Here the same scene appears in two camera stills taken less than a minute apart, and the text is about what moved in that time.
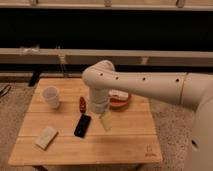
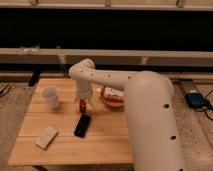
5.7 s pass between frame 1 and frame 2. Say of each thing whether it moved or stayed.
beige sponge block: stayed
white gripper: moved
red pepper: stayed
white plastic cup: stayed
